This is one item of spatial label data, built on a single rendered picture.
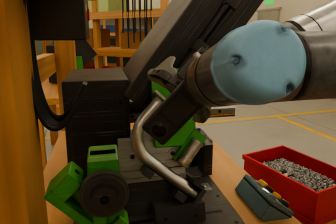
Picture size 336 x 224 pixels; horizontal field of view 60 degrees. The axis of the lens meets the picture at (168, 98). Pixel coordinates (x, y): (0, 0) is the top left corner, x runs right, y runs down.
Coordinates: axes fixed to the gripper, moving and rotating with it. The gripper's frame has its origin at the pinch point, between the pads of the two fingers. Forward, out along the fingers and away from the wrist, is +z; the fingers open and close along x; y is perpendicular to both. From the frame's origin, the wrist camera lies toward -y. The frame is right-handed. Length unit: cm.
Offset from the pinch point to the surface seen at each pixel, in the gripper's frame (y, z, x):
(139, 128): -8.3, 14.8, -0.5
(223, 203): -8.1, 20.7, -32.8
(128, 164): -17.1, 19.8, -5.2
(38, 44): 7, 865, 310
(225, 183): -2.8, 30.5, -34.3
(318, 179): 20, 31, -60
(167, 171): -11.7, 15.0, -13.1
